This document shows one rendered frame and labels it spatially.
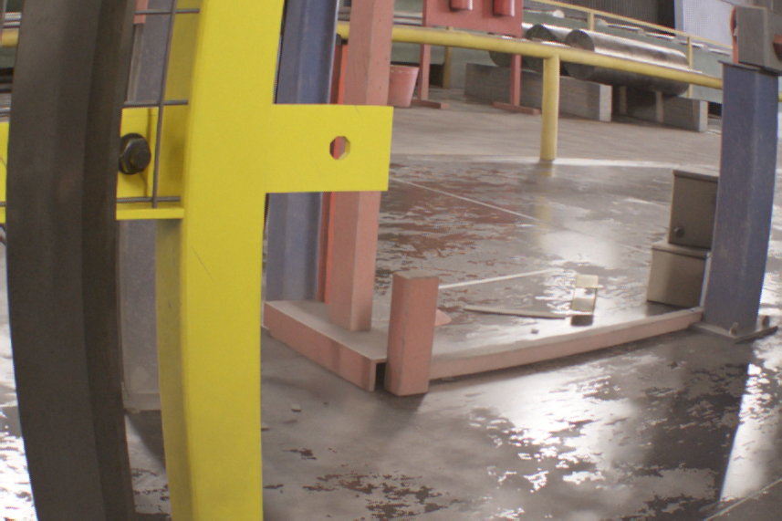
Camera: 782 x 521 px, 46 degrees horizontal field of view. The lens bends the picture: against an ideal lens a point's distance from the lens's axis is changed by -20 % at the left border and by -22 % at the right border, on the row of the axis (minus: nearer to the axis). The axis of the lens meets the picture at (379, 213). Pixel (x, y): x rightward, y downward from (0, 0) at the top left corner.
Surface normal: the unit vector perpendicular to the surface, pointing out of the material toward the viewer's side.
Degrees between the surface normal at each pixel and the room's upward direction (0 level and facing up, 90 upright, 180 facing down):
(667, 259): 90
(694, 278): 90
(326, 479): 0
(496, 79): 90
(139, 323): 90
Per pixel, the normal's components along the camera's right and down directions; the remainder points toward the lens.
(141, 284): 0.53, 0.17
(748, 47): -0.85, 0.02
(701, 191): -0.35, 0.12
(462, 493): 0.07, -0.98
